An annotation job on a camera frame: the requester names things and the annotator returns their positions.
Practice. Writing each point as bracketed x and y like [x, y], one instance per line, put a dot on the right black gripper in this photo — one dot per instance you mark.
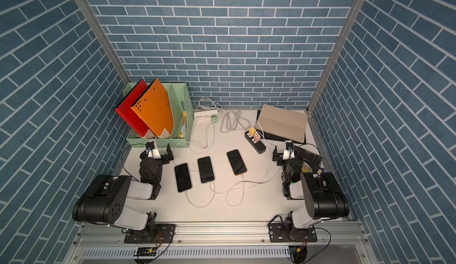
[281, 157]

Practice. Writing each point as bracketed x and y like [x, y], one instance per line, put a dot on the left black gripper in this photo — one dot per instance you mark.
[165, 160]

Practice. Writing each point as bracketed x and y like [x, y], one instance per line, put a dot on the black phone green case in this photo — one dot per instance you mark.
[183, 178]
[205, 170]

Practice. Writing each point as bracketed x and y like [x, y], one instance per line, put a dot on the black phone pink case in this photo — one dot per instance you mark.
[236, 162]

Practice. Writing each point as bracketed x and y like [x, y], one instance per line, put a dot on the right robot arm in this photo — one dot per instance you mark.
[304, 180]

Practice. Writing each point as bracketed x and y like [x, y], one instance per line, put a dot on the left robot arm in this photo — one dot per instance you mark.
[103, 202]

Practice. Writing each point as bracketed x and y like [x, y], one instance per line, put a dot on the black book gold emblem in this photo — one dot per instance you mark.
[312, 159]

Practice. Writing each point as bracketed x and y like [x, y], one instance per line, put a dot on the black power strip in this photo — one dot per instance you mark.
[255, 141]

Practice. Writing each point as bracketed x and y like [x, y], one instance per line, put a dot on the orange folder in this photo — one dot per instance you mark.
[153, 107]

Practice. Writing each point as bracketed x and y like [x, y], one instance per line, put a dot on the white power strip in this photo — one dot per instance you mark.
[206, 114]

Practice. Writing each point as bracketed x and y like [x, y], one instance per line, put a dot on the green USB charger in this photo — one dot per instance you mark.
[214, 119]

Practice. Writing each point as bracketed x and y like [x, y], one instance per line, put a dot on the green mesh file organizer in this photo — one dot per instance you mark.
[183, 117]

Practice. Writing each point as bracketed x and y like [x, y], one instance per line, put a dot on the red folder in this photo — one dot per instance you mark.
[127, 114]

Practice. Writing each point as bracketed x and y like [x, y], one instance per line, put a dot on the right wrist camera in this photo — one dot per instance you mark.
[289, 150]

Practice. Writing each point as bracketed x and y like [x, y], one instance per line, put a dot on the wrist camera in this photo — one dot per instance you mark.
[152, 150]
[289, 150]

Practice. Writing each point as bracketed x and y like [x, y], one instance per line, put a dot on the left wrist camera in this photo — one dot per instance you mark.
[152, 150]

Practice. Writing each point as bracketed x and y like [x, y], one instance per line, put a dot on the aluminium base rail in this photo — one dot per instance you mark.
[254, 233]

